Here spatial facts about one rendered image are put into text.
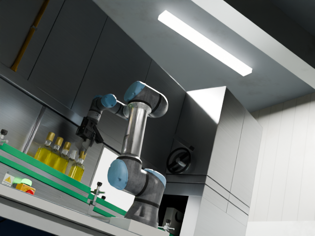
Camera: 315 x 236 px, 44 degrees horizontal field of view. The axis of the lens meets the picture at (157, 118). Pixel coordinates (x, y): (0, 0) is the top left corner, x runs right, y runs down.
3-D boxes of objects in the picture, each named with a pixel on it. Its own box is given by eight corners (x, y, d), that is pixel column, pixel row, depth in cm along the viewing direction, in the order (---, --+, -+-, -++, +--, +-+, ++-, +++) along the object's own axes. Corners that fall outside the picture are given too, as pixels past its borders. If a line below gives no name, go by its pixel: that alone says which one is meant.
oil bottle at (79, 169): (66, 202, 212) (80, 165, 220) (73, 202, 208) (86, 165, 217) (58, 198, 208) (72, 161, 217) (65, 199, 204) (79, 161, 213)
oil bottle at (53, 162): (41, 190, 200) (56, 152, 209) (48, 190, 196) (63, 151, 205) (32, 186, 196) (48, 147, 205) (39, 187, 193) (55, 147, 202)
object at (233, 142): (206, 222, 337) (225, 129, 374) (246, 226, 314) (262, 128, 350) (159, 193, 291) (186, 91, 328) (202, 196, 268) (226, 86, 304)
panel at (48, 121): (128, 217, 264) (141, 170, 278) (131, 217, 262) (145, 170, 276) (18, 163, 205) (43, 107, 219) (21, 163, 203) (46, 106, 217)
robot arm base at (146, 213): (163, 231, 166) (170, 208, 169) (134, 220, 159) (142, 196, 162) (145, 227, 178) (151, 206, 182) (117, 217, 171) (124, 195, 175)
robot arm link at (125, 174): (146, 194, 164) (163, 88, 192) (117, 181, 157) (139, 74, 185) (130, 199, 172) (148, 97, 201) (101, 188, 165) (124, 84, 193)
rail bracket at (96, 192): (80, 204, 210) (88, 182, 215) (102, 206, 200) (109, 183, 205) (77, 202, 208) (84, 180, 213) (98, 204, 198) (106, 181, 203)
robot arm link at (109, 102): (123, 99, 223) (113, 103, 232) (107, 90, 218) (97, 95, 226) (120, 111, 220) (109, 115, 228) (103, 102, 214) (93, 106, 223)
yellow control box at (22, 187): (20, 204, 171) (26, 188, 174) (30, 206, 166) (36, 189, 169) (6, 199, 166) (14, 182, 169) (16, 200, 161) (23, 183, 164)
